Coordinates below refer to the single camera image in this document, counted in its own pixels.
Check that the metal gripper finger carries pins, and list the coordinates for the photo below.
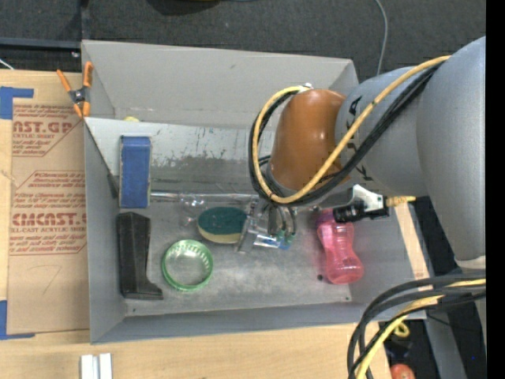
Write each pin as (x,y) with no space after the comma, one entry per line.
(247,236)
(266,242)

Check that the green and yellow oval sponge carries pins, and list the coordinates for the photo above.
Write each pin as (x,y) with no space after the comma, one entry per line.
(218,221)

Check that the grey metal bin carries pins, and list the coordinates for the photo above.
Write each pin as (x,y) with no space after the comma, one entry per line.
(252,282)

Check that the clear glass thing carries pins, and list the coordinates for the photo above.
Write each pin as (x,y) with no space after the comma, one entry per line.
(191,208)

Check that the pink plastic bottle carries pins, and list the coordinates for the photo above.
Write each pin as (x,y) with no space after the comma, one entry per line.
(341,255)

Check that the dark green flat block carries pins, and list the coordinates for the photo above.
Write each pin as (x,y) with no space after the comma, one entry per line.
(134,251)

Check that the blue sponge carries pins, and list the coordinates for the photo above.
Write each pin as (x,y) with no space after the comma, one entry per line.
(135,172)

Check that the small yellow thing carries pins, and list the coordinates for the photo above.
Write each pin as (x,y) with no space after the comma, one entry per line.
(132,119)

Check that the brown cardboard board red print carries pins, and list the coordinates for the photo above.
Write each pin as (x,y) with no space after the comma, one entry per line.
(43,259)

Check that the black cylinder on white bracket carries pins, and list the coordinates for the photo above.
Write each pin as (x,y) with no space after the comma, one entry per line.
(351,212)

